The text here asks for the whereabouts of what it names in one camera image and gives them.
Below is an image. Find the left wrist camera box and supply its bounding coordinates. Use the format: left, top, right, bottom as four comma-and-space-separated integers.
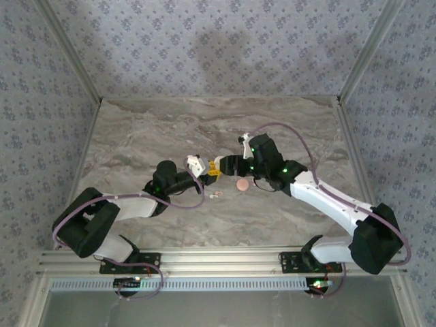
185, 155, 209, 178

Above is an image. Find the aluminium mounting rail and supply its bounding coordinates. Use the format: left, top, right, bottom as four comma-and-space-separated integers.
37, 247, 408, 277

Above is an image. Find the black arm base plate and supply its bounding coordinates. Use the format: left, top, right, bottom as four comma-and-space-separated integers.
99, 252, 161, 275
279, 250, 343, 273

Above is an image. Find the grey slotted cable duct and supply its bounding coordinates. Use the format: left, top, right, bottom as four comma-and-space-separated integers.
50, 276, 314, 293

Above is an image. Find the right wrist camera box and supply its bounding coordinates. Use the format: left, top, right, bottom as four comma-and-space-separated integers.
236, 134, 253, 160

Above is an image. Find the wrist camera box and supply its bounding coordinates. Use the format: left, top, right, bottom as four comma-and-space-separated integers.
185, 155, 209, 178
236, 134, 253, 160

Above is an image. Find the aluminium frame post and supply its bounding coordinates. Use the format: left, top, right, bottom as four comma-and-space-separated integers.
391, 275, 423, 327
35, 0, 104, 103
20, 275, 52, 327
336, 0, 407, 103

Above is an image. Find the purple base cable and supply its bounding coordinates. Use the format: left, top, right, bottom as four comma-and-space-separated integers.
116, 258, 165, 301
308, 262, 348, 300

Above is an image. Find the black controller board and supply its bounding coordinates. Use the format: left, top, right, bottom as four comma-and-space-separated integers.
113, 277, 142, 291
305, 277, 334, 294

